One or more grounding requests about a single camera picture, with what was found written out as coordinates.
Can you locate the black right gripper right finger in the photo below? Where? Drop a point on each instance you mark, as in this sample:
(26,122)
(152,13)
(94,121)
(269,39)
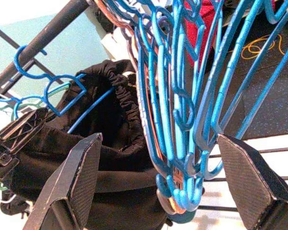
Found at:
(249,182)

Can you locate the orange plastic hanger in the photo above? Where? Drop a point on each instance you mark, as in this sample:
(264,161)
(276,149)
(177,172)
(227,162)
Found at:
(172,208)

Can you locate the black elastic waist trousers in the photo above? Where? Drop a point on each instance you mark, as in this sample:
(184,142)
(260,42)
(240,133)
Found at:
(124,167)

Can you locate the black metal clothes rack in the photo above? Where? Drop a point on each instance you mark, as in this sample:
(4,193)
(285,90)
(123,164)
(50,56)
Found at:
(50,26)

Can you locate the black speckled floor mat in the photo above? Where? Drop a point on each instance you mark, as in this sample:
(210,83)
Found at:
(273,115)

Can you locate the red garment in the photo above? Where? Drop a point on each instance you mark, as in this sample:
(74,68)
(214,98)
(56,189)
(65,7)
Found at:
(207,14)

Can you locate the teal plastic hanger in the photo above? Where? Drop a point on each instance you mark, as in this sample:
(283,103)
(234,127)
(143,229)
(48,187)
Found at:
(60,86)

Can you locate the black plastic clip hanger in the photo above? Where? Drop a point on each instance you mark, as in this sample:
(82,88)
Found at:
(21,129)

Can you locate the white table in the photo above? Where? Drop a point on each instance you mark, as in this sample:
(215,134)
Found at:
(112,43)

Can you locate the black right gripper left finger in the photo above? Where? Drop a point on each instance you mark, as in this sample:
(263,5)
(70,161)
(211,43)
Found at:
(67,172)

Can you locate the grey blue plastic hanger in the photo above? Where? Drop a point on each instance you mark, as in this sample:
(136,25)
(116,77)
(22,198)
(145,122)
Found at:
(201,124)

